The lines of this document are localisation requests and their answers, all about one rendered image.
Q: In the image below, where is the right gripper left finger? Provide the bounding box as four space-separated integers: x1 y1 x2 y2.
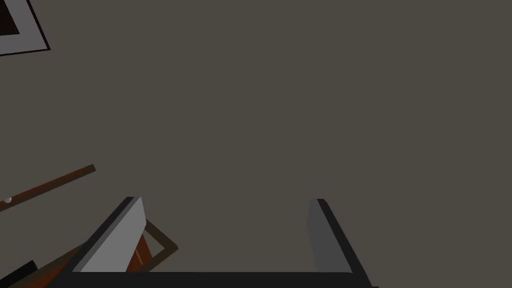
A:
71 195 147 274

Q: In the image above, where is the brown wooden furniture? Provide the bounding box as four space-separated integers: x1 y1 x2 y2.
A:
0 218 179 288

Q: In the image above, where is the brown wooden shelf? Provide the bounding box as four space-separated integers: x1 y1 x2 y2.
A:
0 163 97 213

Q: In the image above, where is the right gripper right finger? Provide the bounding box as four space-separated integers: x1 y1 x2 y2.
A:
306 197 380 288

